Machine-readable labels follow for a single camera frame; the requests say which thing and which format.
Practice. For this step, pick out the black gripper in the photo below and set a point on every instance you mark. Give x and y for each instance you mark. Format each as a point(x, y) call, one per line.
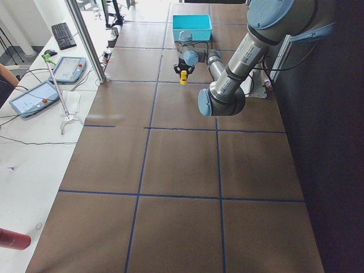
point(182, 61)

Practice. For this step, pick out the yellow beetle toy car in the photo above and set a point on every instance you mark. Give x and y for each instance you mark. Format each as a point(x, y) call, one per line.
point(183, 77)

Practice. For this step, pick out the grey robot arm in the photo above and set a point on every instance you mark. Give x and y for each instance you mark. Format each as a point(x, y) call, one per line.
point(268, 22)

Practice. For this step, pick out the turquoise plastic bin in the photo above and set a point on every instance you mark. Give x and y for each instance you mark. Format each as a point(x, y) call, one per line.
point(198, 24)

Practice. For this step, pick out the small metal cup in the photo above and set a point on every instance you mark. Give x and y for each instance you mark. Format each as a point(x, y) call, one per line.
point(114, 31)

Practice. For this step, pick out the far teach pendant tablet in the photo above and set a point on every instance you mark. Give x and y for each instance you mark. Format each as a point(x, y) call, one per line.
point(68, 70)

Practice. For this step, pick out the teach pendant tablet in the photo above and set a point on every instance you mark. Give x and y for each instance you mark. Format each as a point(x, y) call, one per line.
point(35, 100)
point(68, 70)

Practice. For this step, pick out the black keyboard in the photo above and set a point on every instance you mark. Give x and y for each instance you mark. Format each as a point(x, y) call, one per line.
point(63, 36)

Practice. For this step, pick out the black computer mouse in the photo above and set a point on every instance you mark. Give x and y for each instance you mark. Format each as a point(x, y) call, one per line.
point(50, 52)

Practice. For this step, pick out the near teach pendant tablet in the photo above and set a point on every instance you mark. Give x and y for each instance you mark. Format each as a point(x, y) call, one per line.
point(35, 100)

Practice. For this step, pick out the seated person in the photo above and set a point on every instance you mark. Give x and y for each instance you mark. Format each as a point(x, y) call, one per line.
point(8, 83)

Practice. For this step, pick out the red cylinder bottle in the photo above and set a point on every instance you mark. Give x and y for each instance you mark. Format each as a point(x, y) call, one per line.
point(14, 240)

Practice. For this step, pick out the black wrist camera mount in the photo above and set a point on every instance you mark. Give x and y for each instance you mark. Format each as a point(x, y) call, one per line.
point(176, 71)

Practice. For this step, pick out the white pedestal column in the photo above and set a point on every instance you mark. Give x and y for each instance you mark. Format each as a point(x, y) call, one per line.
point(254, 85)

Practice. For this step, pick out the grabber stick green handle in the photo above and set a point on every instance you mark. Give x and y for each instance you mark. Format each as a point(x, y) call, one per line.
point(69, 116)

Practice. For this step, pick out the aluminium frame post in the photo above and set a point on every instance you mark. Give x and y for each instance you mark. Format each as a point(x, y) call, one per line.
point(86, 39)

